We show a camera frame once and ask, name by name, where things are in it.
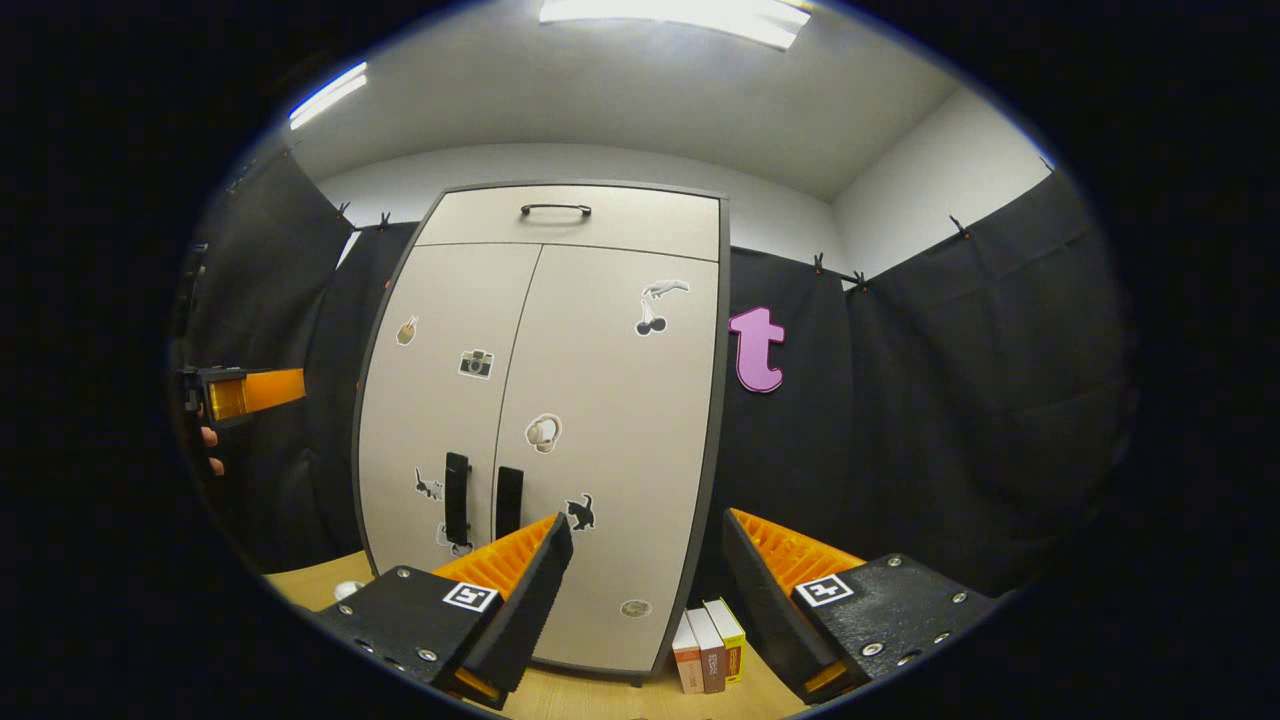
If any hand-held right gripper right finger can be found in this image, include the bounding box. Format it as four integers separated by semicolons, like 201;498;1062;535
722;508;1001;706

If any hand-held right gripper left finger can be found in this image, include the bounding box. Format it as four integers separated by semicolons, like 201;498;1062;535
310;513;575;711

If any cabinet door with camera sticker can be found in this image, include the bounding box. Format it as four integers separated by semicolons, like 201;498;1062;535
357;243;543;576

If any cabinet door with cherry sticker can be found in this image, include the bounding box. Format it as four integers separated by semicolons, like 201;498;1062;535
487;246;723;676

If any beige double-door shoe cabinet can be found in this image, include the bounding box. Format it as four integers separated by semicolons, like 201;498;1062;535
350;180;731;686

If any beige cabinet drawer front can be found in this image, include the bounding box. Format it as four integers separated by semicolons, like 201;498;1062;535
415;187;721;263

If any yellow book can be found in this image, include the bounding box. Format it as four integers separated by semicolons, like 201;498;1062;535
703;597;747;686

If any dark red book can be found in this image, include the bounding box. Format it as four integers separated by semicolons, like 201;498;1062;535
686;605;728;694

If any black backdrop cloth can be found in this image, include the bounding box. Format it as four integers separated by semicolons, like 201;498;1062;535
170;150;1136;601

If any small ceiling light panel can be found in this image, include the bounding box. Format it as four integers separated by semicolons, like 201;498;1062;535
288;62;369;131

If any large ceiling light panel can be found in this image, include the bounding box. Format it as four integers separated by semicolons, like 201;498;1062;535
540;0;813;51

